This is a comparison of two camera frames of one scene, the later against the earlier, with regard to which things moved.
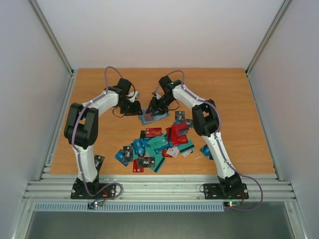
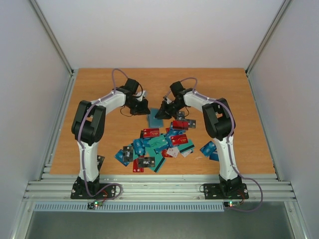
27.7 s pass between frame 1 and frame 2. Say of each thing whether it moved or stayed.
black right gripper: moved
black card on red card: stayed
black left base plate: stayed
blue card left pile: stayed
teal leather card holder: moved
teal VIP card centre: stayed
